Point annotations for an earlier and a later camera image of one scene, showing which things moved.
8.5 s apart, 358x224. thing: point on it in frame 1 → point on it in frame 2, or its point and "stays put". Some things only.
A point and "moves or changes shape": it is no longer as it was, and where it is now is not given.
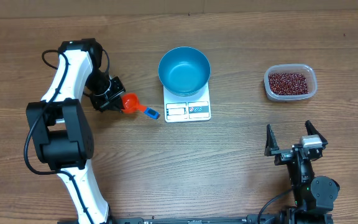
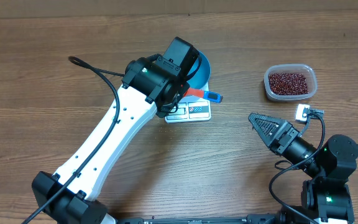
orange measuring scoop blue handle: x=131 y=105 moves or changes shape
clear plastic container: x=289 y=82 stays put
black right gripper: x=283 y=154 → x=278 y=137
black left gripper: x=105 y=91 → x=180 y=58
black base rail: x=250 y=219 stays put
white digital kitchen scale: x=192 y=108 stays put
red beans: x=288 y=84 stays put
